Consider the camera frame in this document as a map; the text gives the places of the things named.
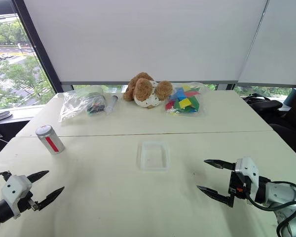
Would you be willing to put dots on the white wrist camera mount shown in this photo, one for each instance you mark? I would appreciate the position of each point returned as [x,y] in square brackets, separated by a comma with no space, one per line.
[13,188]
[249,168]

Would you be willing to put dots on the narrow white roller blind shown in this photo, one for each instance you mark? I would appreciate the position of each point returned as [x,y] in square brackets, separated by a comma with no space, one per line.
[278,49]

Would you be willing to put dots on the black window frame post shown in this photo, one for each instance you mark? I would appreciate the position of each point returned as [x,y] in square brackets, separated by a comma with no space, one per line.
[37,47]

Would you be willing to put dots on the black backpack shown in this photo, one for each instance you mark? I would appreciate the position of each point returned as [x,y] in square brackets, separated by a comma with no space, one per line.
[260,103]

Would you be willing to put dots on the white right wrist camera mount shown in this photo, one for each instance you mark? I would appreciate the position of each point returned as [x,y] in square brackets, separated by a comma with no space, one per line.
[249,168]

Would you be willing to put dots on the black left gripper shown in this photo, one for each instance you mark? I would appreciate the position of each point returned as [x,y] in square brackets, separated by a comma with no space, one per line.
[24,203]

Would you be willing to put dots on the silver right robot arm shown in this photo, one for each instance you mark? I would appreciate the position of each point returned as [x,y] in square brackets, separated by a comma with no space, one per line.
[278,195]

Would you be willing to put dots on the bag of coloured blocks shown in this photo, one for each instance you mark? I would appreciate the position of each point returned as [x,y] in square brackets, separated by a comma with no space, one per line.
[183,100]

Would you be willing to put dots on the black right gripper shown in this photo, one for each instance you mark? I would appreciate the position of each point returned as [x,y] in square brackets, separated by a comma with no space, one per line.
[237,185]

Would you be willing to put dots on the brown plush bear toy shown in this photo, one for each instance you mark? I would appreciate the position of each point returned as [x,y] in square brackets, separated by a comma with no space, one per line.
[144,89]

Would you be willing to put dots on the black office chair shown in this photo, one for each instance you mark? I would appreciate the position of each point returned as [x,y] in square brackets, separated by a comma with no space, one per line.
[289,138]

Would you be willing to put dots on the silver can red label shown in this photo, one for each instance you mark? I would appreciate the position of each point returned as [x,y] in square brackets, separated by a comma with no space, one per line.
[51,143]

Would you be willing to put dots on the large white roller blind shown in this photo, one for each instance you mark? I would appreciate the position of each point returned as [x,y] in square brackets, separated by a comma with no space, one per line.
[143,39]

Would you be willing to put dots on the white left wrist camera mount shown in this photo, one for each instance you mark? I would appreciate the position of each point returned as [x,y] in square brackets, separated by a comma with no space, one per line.
[13,188]

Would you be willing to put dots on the clear crumpled plastic bag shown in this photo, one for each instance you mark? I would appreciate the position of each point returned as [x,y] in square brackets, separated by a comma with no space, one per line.
[71,105]

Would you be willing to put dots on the black slippers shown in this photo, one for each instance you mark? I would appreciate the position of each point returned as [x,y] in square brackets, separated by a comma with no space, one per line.
[0,115]

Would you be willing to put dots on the clear plastic tray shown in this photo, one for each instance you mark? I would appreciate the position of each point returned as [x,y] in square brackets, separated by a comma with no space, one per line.
[153,158]

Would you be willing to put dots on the clear jar with pale lid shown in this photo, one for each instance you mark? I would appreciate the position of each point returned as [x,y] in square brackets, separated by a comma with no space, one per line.
[95,97]

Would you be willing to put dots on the silver bottle cap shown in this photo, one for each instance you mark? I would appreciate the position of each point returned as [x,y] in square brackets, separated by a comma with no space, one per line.
[45,130]

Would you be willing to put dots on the dark teal cylinder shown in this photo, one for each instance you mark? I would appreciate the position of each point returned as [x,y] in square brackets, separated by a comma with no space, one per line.
[293,96]

